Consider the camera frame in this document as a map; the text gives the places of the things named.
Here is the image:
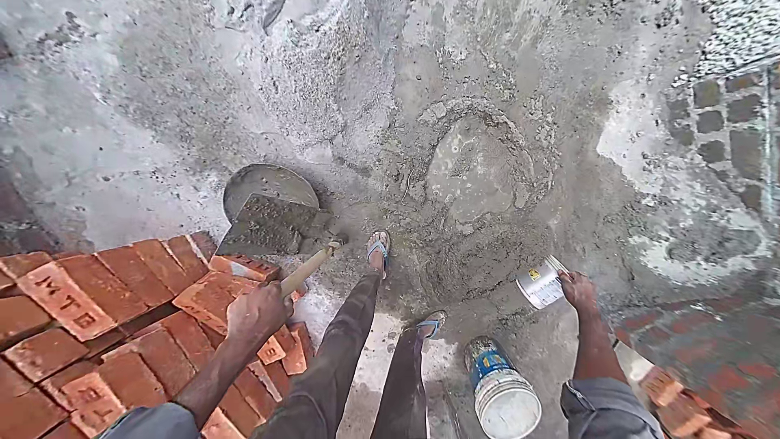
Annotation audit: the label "person's right forearm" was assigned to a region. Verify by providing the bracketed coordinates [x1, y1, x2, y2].
[560, 308, 665, 439]

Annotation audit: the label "heap of grey sand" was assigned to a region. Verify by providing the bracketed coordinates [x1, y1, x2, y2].
[253, 0, 400, 164]

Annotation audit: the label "heap of wet grey mortar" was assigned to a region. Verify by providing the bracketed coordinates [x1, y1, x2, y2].
[385, 96, 560, 306]

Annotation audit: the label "person's left forearm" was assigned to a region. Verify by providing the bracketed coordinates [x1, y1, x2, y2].
[96, 332, 257, 439]

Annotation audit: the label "person's left hand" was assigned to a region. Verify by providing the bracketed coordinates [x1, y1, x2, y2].
[226, 281, 295, 351]

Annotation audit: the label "stack of orange bricks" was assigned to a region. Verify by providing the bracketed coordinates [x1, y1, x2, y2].
[615, 329, 756, 439]

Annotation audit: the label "large white bucket, blue label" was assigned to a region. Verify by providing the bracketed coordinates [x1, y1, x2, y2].
[464, 336, 542, 439]

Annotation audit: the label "pile of white gravel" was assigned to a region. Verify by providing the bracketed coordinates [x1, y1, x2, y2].
[693, 0, 780, 79]

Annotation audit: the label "round grey metal pan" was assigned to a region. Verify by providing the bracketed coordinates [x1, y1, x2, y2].
[223, 163, 320, 224]

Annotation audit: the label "person's right hand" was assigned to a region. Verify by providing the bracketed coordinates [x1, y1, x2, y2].
[557, 270, 601, 318]

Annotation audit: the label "pile of red bricks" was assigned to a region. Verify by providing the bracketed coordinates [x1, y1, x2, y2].
[0, 230, 316, 439]

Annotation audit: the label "person's legs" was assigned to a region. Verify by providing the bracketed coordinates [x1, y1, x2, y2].
[250, 229, 447, 439]

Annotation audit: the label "small white bucket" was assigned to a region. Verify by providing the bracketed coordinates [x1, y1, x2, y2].
[516, 255, 570, 311]

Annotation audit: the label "hoe with wooden handle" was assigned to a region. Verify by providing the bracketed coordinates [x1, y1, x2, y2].
[216, 193, 349, 298]

